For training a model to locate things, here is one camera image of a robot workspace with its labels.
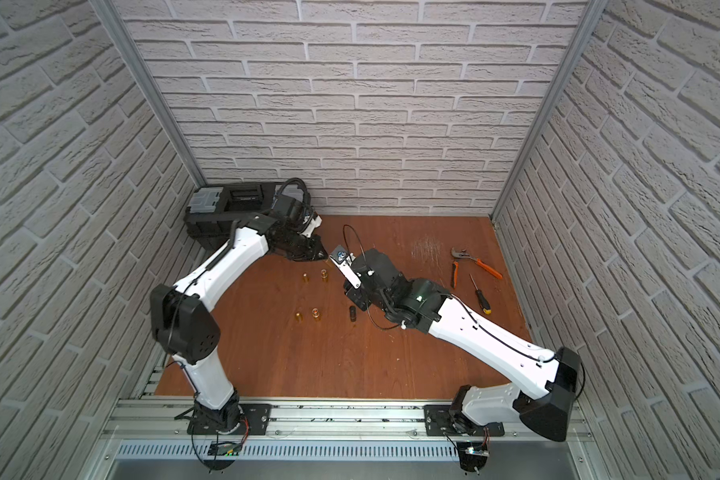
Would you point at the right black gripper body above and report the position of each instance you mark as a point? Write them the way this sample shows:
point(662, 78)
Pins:
point(360, 299)

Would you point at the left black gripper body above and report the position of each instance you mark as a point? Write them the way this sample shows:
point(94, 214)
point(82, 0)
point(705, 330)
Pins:
point(306, 246)

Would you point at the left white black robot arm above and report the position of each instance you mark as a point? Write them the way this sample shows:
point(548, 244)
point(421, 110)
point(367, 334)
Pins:
point(181, 314)

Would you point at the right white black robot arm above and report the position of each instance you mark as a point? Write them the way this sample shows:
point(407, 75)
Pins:
point(543, 384)

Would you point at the black plastic toolbox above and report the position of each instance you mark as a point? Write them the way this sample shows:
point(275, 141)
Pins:
point(211, 210)

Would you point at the black orange screwdriver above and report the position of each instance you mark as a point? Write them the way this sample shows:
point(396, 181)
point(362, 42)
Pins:
point(482, 299)

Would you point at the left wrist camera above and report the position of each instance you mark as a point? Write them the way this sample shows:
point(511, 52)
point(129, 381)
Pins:
point(312, 226)

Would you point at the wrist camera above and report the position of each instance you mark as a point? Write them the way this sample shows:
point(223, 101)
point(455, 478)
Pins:
point(312, 226)
point(343, 259)

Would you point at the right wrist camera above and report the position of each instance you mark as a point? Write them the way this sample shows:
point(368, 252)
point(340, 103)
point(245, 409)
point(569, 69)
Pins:
point(343, 259)

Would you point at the orange handled pliers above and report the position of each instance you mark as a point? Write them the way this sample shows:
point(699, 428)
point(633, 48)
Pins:
point(465, 255)

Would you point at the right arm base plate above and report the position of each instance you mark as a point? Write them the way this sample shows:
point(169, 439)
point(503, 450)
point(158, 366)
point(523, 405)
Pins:
point(440, 421)

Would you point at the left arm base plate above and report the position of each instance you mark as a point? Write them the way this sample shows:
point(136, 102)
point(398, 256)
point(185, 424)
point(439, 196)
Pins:
point(236, 419)

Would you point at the aluminium rail frame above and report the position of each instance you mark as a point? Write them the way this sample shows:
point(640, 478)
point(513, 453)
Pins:
point(155, 437)

